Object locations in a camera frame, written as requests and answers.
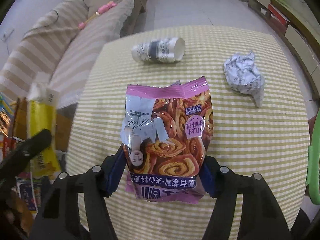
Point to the red folder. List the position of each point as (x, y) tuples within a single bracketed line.
[(278, 15)]

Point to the wooden TV cabinet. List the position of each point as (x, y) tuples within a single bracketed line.
[(299, 36)]

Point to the patterned paper cup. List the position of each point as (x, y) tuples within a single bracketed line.
[(166, 50)]

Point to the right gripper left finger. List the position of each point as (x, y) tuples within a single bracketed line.
[(75, 208)]

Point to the striped beige sofa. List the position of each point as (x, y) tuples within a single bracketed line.
[(56, 51)]

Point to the checkered yellow tablecloth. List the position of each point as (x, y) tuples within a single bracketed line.
[(254, 171)]

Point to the pink toy wand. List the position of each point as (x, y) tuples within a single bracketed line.
[(103, 9)]

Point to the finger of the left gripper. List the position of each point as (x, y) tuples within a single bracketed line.
[(17, 160)]

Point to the long yellow box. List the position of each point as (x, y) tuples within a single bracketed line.
[(41, 114)]

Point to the large red green-rimmed bin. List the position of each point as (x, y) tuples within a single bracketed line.
[(312, 179)]

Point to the person's hand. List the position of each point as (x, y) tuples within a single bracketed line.
[(18, 215)]

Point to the purple swirl snack bag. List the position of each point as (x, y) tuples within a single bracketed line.
[(165, 135)]

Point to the crumpled white paper ball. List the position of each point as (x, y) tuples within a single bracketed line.
[(243, 76)]

